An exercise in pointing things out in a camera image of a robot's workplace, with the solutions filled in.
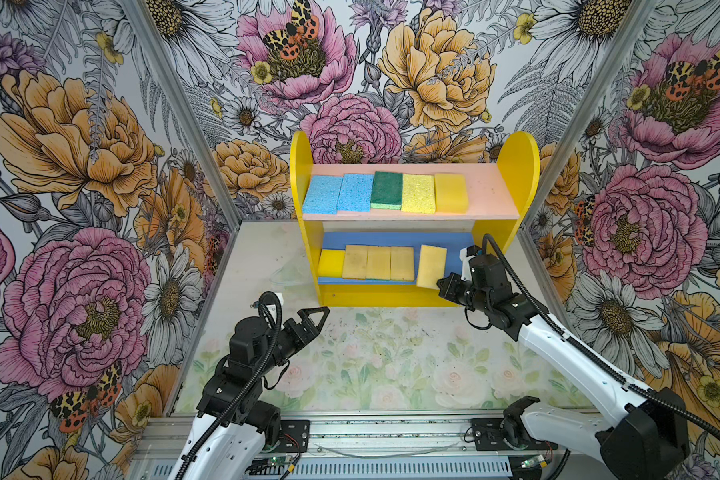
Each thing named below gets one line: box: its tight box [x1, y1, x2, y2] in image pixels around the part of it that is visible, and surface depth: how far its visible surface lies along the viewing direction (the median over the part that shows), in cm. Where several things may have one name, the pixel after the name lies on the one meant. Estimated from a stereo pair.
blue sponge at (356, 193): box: [337, 174, 374, 213], surface depth 71 cm
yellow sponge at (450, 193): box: [434, 173, 469, 214], surface depth 70 cm
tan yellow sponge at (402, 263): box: [390, 246, 415, 281], surface depth 91 cm
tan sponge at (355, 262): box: [342, 245, 368, 280], surface depth 91 cm
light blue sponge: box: [302, 175, 344, 215], surface depth 70 cm
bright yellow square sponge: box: [318, 249, 345, 277], surface depth 90 cm
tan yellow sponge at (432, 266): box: [416, 244, 448, 289], surface depth 84 cm
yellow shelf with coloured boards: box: [290, 132, 540, 308], surface depth 75 cm
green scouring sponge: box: [370, 171, 403, 210], surface depth 71 cm
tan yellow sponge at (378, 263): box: [366, 246, 391, 280], surface depth 91 cm
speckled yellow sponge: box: [401, 174, 436, 214], surface depth 71 cm
